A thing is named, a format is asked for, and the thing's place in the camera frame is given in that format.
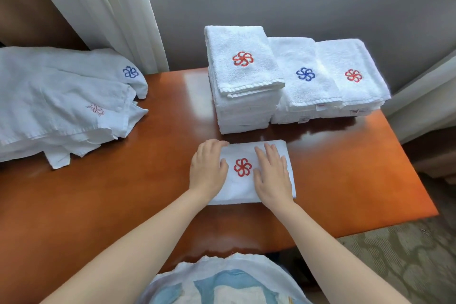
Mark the person's right hand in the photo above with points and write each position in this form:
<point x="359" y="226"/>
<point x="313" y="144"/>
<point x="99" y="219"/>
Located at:
<point x="272" y="181"/>

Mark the person's left hand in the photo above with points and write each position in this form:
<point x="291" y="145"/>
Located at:
<point x="206" y="170"/>

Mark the person's right middle finger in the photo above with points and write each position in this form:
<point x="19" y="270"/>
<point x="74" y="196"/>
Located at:
<point x="271" y="153"/>

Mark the person's right thumb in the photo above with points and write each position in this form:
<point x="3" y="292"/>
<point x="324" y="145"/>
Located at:
<point x="256" y="176"/>

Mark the person's left thumb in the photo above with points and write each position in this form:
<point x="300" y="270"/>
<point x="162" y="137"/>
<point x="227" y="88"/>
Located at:
<point x="224" y="169"/>

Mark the person's right little finger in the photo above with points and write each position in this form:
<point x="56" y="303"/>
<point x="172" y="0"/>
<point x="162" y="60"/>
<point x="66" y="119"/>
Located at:
<point x="285" y="168"/>

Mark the white towel red flower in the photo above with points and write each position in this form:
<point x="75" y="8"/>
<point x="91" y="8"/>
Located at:
<point x="242" y="182"/>

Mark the person's right forearm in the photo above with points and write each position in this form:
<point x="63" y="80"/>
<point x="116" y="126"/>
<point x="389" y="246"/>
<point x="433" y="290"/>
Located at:
<point x="327" y="257"/>

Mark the person's left forearm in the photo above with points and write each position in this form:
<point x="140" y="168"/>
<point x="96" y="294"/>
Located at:
<point x="135" y="243"/>

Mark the tall stack of folded towels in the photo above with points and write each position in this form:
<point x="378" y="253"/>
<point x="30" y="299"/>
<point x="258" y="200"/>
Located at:
<point x="242" y="100"/>

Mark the low towel stack blue flower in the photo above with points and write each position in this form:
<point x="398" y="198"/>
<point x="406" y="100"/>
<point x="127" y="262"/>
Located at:
<point x="302" y="90"/>

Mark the low towel stack red flower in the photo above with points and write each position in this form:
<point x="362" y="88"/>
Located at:
<point x="359" y="86"/>

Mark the white and blue shirt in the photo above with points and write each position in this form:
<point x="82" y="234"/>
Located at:
<point x="221" y="282"/>

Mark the pile of unfolded white towels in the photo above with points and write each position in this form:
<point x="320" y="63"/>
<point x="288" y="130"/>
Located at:
<point x="53" y="100"/>

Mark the white pleated curtain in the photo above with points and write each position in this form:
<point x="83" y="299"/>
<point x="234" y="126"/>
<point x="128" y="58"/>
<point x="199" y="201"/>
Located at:
<point x="114" y="11"/>

